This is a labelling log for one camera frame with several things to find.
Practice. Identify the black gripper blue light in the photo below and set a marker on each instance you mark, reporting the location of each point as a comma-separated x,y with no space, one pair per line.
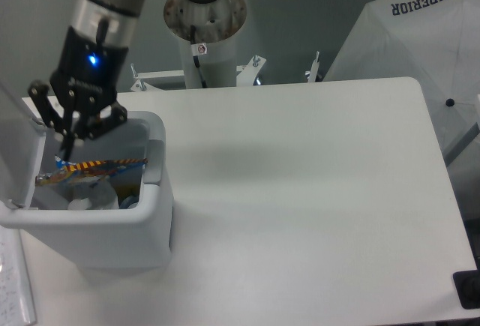
84,81

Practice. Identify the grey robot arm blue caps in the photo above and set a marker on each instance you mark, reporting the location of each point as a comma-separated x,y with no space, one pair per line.
106,22

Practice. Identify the white plastic trash can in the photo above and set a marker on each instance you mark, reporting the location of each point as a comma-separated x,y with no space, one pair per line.
133,238

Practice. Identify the white metal base bracket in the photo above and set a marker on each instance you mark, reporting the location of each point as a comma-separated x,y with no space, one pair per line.
245,75

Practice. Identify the paper sheet in sleeve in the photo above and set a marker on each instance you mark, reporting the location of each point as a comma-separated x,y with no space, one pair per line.
17,304

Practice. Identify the white crumpled paper trash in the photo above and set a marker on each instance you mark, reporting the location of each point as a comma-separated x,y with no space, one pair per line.
101,196

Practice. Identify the white trash can lid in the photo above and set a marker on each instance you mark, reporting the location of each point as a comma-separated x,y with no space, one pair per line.
23,139

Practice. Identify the crushed clear plastic bottle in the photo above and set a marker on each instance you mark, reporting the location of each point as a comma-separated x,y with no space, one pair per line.
129,202

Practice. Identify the black device at table edge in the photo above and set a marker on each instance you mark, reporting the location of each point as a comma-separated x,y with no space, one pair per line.
467,286

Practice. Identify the yellow green trash item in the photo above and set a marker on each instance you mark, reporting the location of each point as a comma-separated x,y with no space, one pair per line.
126,190

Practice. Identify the white umbrella with lettering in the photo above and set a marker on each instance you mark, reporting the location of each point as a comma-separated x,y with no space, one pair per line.
435,42

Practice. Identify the blue snack wrapper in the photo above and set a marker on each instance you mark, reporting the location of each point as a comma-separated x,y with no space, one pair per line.
90,171

